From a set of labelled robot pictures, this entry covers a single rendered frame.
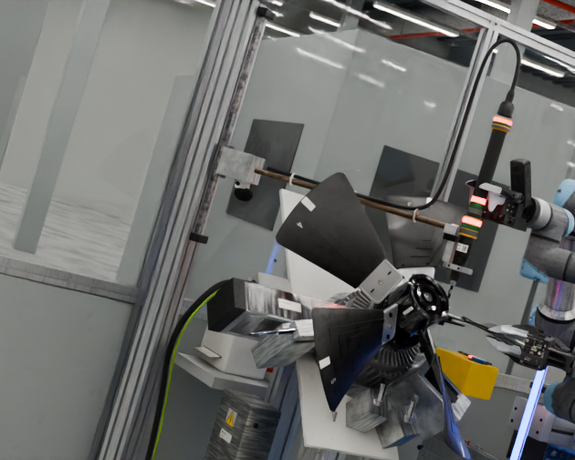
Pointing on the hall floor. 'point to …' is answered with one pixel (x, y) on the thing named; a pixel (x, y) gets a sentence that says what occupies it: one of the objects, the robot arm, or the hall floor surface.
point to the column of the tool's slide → (179, 244)
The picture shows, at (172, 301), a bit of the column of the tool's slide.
